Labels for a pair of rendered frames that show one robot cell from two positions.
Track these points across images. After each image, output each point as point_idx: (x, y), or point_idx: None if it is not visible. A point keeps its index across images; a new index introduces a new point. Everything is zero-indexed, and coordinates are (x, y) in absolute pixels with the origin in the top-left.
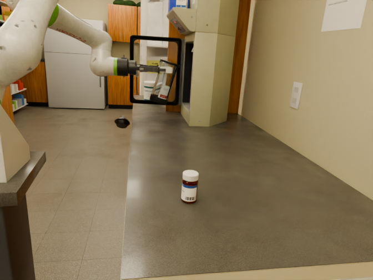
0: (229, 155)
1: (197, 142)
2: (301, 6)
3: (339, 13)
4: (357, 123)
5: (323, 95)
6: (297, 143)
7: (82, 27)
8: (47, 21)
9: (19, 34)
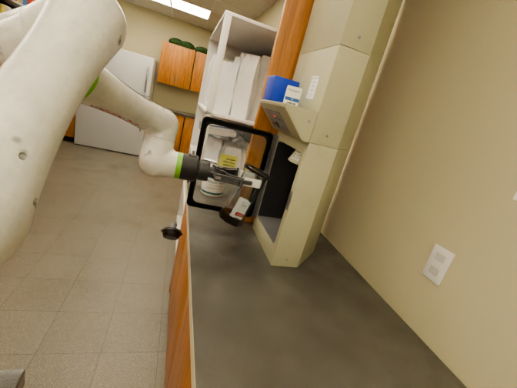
0: (354, 372)
1: (295, 322)
2: (468, 143)
3: None
4: None
5: (505, 298)
6: (430, 332)
7: (136, 105)
8: (64, 129)
9: None
